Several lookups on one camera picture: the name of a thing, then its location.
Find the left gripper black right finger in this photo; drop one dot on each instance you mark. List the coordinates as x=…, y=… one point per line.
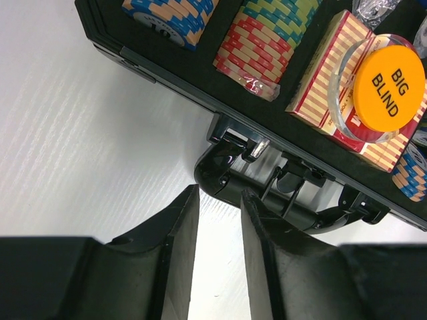
x=292, y=275

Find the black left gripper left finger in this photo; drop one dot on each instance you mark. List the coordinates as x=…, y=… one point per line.
x=145, y=273

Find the black poker set case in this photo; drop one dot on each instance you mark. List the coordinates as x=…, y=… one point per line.
x=244, y=125

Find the red playing card deck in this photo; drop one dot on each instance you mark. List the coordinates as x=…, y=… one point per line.
x=310, y=103

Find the orange big blind button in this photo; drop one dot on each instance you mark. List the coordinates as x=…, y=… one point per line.
x=389, y=88

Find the silver key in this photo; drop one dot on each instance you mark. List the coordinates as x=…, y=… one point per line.
x=390, y=16

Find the red yellow chip stack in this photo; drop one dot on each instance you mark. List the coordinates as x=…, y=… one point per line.
x=253, y=56

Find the blue orange chip stack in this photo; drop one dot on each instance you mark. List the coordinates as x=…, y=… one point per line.
x=180, y=21

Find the green yellow chip stack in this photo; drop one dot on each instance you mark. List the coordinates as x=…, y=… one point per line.
x=288, y=20

